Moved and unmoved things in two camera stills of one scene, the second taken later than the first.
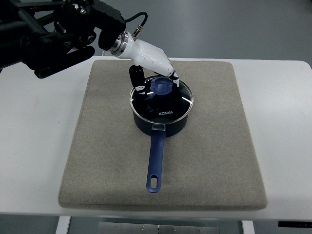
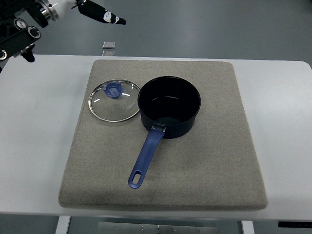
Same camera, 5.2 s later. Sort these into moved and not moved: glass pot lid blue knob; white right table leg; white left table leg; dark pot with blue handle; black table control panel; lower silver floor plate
Moved: glass pot lid blue knob; dark pot with blue handle
Not moved: white left table leg; black table control panel; white right table leg; lower silver floor plate
